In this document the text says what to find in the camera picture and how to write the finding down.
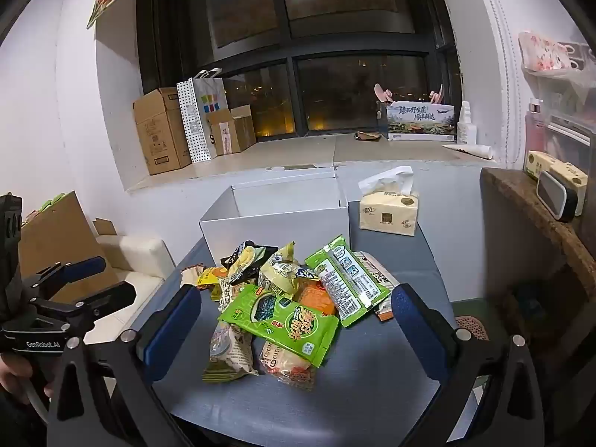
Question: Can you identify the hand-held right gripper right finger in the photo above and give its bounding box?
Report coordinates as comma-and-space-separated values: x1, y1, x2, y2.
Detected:
390, 283, 555, 447

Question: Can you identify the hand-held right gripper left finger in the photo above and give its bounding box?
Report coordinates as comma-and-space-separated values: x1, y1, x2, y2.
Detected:
47, 283, 203, 447

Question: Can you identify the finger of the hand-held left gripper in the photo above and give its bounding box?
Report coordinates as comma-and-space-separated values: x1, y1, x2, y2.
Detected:
29, 280, 137, 323
23, 255, 107, 292

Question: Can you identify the beige snack packet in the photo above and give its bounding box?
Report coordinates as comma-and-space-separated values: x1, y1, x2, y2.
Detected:
202, 321, 259, 385

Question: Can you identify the yellow orange snack packet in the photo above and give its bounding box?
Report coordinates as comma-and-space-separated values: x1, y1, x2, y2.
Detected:
196, 265, 230, 290

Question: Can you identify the green bottle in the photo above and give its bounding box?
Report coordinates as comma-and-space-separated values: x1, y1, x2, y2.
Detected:
218, 284, 340, 368

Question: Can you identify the white foam box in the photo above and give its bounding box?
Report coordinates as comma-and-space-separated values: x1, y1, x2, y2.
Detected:
199, 171, 351, 266

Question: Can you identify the person's left hand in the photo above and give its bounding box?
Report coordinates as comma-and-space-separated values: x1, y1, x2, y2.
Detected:
0, 353, 56, 405

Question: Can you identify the brown cardboard box left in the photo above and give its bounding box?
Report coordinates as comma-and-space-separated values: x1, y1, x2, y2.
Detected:
19, 191, 122, 303

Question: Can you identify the brown dotted round object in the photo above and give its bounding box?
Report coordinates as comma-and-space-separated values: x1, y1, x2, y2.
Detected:
454, 315, 489, 342

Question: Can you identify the grey-blue table cover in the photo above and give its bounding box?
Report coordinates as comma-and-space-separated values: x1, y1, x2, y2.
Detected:
128, 200, 459, 447

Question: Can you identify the white printed snack packet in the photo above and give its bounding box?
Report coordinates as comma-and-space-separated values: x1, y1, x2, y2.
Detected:
354, 250, 401, 299

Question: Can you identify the green white long packet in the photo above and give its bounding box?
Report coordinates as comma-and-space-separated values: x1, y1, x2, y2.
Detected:
305, 235, 392, 327

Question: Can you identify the black yellow snack packet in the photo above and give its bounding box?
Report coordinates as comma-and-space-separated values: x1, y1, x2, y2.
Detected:
220, 240, 279, 285

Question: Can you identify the clear packet with orange print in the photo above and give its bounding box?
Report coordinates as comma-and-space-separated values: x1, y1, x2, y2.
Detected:
258, 340, 317, 391

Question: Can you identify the yellow tissue pack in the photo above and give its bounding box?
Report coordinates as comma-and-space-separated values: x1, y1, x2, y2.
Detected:
358, 166, 420, 237

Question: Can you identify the yellow-green snack packet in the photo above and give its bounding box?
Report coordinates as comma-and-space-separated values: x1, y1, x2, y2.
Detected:
258, 242, 303, 295

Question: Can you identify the large brown cardboard box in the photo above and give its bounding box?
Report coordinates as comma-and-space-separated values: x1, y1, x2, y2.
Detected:
133, 88, 193, 176

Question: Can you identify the open cardboard box right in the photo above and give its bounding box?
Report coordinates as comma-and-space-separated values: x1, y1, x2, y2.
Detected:
479, 167, 596, 383

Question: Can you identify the white dotted paper bag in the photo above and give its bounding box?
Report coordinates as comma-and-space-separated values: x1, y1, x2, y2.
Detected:
176, 69, 229, 164

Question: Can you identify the small cardboard box with label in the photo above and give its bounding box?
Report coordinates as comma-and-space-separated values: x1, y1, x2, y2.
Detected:
206, 109, 244, 155

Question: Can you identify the white rolled paper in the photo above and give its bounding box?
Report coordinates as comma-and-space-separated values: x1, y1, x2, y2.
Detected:
442, 143, 494, 160

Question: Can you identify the white black oval device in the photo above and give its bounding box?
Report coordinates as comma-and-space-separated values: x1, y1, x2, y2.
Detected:
536, 169, 578, 223

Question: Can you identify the small open cardboard box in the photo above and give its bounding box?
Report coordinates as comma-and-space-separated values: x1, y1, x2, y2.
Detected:
230, 105, 258, 150

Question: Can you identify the landscape printed box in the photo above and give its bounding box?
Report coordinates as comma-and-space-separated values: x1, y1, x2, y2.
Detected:
379, 101, 456, 142

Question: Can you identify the white spray bottle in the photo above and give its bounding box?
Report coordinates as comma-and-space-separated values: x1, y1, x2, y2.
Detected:
457, 101, 478, 145

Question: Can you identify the beige printed box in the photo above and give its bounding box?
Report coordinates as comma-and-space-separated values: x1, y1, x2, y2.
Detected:
522, 150, 588, 217

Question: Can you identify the pink bottle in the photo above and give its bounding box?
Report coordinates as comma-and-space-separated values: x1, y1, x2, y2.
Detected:
525, 99, 545, 154

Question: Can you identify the clear plastic shelf rack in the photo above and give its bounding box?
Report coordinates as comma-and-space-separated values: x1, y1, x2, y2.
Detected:
519, 30, 596, 182

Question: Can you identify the pink floral pouch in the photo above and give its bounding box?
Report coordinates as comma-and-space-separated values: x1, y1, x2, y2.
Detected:
518, 32, 573, 72

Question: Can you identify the dark window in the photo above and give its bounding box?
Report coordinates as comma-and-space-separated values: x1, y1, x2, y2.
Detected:
135, 0, 462, 140

